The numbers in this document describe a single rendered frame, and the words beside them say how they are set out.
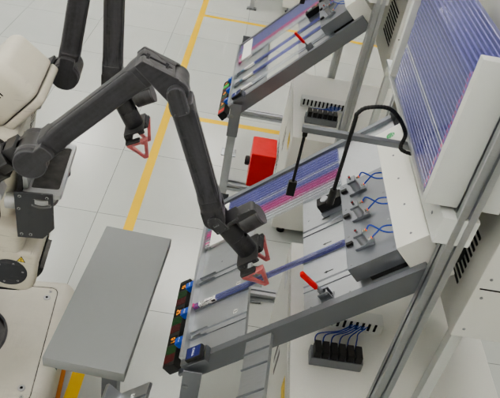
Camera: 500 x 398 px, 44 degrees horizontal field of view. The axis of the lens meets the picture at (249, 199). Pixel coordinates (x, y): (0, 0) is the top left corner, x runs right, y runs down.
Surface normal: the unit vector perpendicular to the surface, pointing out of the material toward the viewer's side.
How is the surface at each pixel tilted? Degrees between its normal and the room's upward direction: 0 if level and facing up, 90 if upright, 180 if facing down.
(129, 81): 96
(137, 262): 0
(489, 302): 90
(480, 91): 90
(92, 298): 0
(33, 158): 91
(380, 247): 43
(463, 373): 0
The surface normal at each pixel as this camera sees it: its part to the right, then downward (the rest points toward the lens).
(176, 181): 0.16, -0.78
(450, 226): -0.06, 0.60
